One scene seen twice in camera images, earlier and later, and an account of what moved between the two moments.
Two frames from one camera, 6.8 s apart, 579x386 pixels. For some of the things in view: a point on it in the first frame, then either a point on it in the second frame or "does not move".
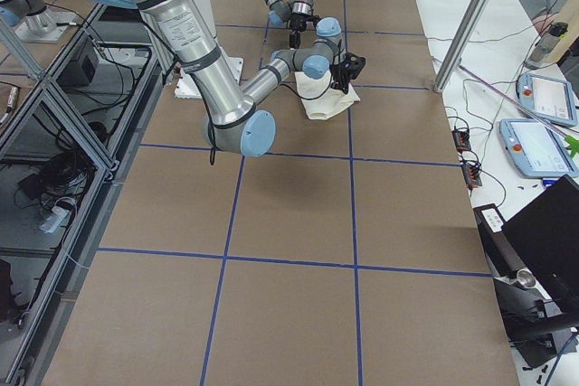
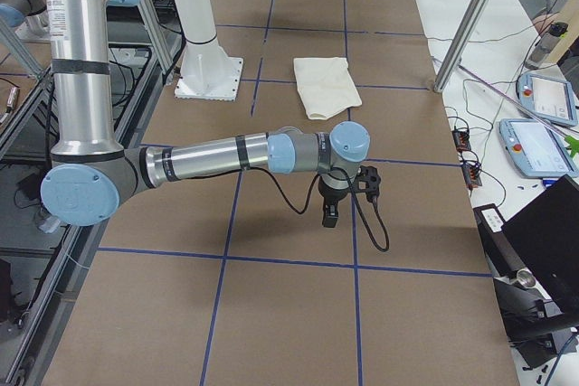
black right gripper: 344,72 → 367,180
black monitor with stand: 534,258 does not move
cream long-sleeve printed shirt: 320,98 does not move
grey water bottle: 545,46 does not move
